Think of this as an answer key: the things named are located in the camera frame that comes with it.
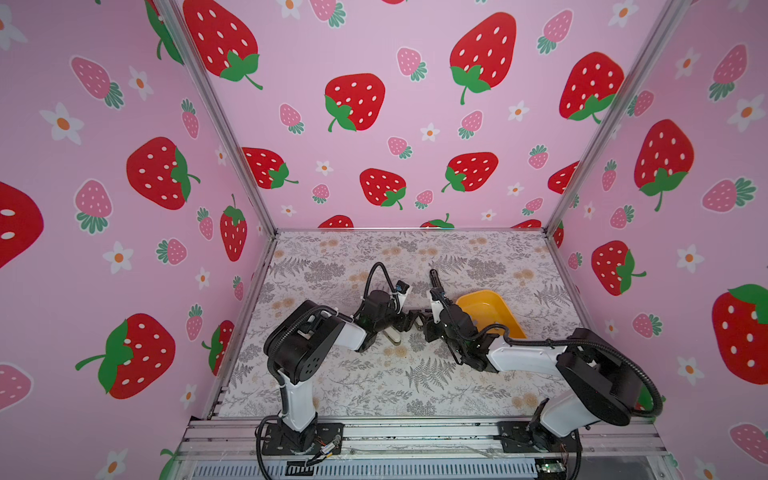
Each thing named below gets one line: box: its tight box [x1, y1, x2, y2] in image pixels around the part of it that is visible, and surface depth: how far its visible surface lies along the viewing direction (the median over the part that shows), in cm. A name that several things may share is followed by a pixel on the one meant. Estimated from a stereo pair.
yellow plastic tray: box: [456, 290, 527, 339], surface depth 97 cm
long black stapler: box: [429, 268, 444, 293], surface depth 106 cm
